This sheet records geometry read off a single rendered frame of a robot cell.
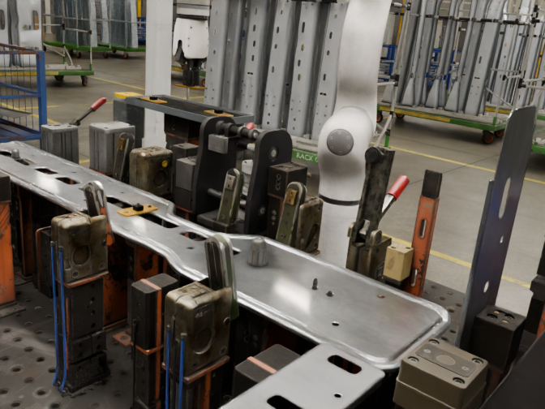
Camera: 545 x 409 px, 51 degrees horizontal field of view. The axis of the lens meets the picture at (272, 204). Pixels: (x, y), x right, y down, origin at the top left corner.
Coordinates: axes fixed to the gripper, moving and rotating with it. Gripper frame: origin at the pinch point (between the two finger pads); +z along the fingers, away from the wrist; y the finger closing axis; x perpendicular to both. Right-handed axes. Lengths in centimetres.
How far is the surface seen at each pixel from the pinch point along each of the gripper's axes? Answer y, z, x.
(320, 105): -368, 59, -131
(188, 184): 22.6, 21.2, 17.7
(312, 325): 57, 24, 67
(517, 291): -214, 125, 79
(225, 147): 23.7, 10.3, 28.3
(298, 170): 21, 13, 45
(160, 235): 46, 24, 29
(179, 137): 5.2, 15.4, 0.8
